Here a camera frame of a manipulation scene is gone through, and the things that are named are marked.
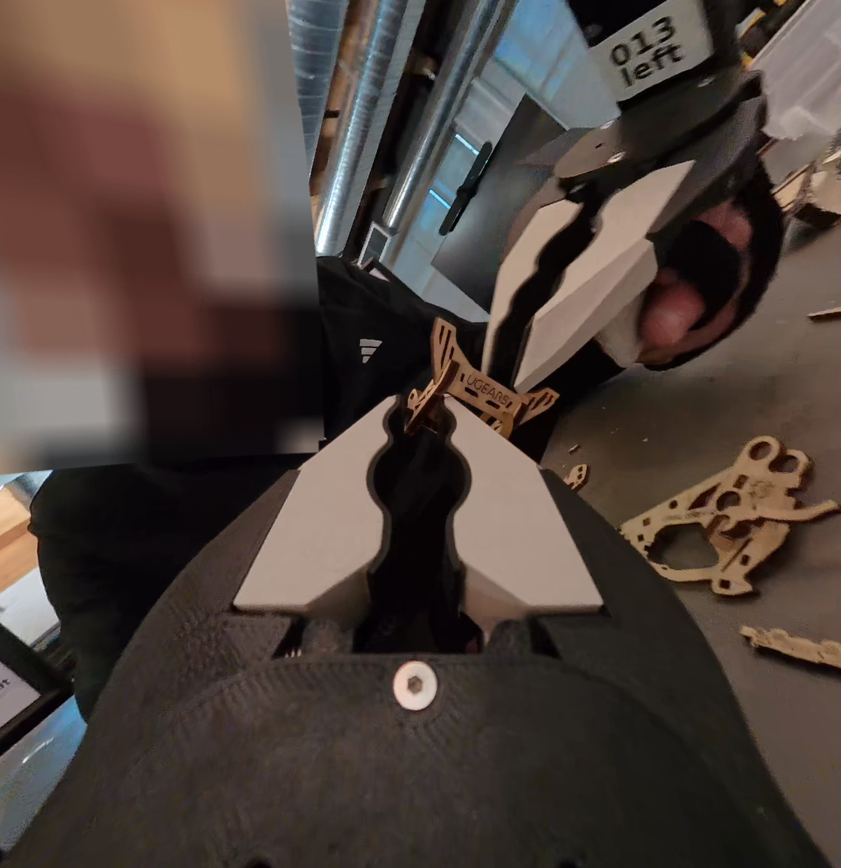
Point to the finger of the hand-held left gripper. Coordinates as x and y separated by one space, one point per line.
522 271
597 291

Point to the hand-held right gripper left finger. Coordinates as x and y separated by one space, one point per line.
312 529

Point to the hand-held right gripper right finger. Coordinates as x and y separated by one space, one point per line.
522 536

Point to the wooden model assembly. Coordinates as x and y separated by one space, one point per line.
485 394

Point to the small wooden model part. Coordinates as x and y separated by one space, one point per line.
576 477

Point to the person's left hand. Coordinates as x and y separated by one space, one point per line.
671 312

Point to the dark door panel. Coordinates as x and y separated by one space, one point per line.
502 224

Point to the punched-out plywood sheet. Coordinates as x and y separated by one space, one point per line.
654 527

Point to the clear plastic container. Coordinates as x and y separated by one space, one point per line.
810 68

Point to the person's black jacket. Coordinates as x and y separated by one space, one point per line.
366 305

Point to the pile of wooden scraps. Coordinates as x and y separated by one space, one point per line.
817 193

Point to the smooth silver pipe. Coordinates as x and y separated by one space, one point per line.
437 115

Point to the thin wooden scrap strip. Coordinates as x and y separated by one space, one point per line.
834 312

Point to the jagged wooden scrap strip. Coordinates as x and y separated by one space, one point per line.
800 647

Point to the black framed sign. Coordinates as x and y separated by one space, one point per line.
10 678

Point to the ribbed silver duct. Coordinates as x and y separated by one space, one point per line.
356 122

